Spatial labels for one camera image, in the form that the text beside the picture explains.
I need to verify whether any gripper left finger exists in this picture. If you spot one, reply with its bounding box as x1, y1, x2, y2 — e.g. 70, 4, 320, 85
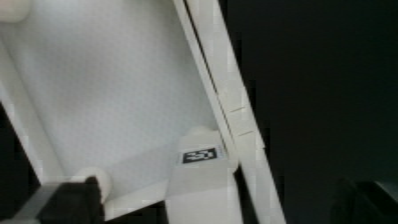
11, 175, 109, 224

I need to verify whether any white desk top tray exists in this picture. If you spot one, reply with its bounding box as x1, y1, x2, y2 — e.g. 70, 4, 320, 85
0, 0, 238, 221

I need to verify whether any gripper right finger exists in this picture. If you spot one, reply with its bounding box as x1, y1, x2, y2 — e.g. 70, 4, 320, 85
331, 179, 398, 224

